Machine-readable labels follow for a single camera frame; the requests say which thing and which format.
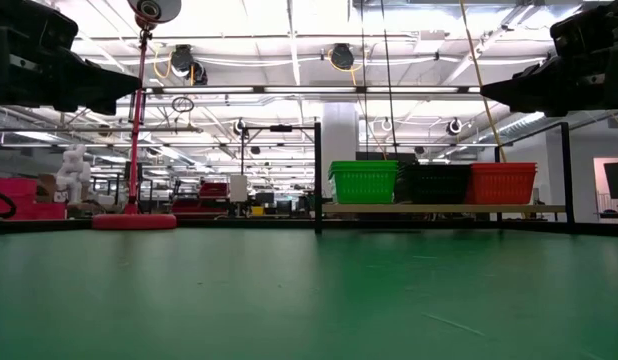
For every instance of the orange plastic basket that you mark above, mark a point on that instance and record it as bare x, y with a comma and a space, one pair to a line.
501, 190
504, 170

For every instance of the white humanoid figure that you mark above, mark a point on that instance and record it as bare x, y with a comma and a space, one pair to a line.
74, 175

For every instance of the cardboard box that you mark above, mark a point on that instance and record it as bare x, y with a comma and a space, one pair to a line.
46, 185

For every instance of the red storage cabinet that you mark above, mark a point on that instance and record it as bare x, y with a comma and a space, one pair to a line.
14, 185

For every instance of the red desk lamp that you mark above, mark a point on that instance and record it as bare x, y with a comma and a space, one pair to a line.
134, 221

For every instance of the red tool chest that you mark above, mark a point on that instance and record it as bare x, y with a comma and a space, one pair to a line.
214, 190

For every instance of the white panel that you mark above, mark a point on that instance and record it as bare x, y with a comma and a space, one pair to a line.
238, 187

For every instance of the yellow box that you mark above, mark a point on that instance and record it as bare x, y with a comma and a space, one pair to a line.
258, 211

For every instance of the green table mat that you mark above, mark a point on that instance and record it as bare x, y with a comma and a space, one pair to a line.
289, 300

